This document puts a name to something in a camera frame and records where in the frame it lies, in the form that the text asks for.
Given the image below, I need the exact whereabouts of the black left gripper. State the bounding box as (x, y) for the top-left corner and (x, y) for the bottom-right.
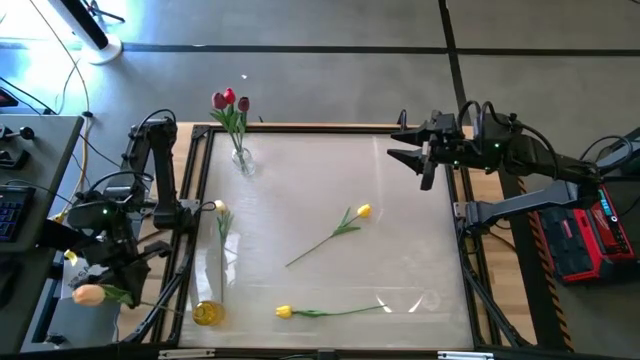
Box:
(64, 196), (175, 308)

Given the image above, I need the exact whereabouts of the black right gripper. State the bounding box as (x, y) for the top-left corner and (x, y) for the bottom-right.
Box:
(386, 110), (477, 192)

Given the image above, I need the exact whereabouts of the pale peach artificial tulip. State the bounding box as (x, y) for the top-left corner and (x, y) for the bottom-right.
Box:
(213, 198), (236, 304)
(71, 283), (185, 317)

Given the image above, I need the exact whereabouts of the yellow artificial tulip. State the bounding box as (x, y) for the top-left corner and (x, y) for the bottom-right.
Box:
(274, 303), (388, 320)
(284, 203), (373, 269)

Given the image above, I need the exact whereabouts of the amber glass vase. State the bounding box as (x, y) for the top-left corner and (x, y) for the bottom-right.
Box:
(192, 299), (226, 327)

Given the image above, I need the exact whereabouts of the bright red artificial tulip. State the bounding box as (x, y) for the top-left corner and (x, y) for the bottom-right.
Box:
(222, 87), (247, 169)

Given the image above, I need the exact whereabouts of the dull red artificial tulip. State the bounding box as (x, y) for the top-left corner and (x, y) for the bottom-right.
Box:
(209, 91), (247, 169)

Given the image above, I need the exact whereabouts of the clear glass vase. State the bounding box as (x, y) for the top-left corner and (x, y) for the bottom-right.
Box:
(231, 146), (257, 177)

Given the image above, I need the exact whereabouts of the white printed box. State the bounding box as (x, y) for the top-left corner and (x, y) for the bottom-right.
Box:
(59, 249), (126, 301)

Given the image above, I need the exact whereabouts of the black diagonal beam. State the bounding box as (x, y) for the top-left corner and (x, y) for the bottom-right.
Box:
(35, 218), (101, 254)

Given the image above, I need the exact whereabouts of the black backlit keyboard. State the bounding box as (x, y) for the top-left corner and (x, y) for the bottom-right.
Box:
(0, 184), (35, 244)

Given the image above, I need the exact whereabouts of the grey side desk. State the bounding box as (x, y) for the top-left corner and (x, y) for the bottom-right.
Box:
(0, 113), (85, 354)

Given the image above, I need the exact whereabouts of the black desk knob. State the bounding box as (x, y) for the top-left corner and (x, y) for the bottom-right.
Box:
(0, 124), (36, 142)

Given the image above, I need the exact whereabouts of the red and black power unit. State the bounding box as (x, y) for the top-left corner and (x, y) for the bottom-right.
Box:
(538, 185), (637, 286)

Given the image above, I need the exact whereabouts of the black yellow hazard tape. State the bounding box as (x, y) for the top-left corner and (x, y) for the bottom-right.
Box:
(514, 177), (575, 352)

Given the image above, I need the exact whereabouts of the dark grey case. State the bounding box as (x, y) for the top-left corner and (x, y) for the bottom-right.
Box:
(592, 127), (640, 177)

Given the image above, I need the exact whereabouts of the white black tower fan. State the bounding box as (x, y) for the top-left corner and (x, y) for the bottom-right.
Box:
(48, 0), (124, 66)

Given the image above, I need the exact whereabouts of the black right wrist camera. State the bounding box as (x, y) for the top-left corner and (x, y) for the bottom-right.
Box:
(435, 110), (460, 135)

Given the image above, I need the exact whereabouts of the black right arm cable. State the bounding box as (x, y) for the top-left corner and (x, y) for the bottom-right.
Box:
(458, 98), (634, 177)

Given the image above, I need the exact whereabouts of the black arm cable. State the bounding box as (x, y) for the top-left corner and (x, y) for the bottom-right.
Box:
(458, 98), (634, 177)
(88, 107), (177, 201)

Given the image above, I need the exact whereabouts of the black aluminium table frame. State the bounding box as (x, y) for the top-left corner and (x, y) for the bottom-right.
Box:
(119, 122), (539, 360)

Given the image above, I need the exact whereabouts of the silver metal bracket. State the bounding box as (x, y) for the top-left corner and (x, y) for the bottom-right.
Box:
(158, 348), (217, 360)
(437, 350), (495, 360)

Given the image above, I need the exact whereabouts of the yellow floor cable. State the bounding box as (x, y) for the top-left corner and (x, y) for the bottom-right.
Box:
(27, 0), (94, 224)

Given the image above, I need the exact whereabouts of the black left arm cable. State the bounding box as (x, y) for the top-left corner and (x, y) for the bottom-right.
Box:
(88, 107), (177, 201)

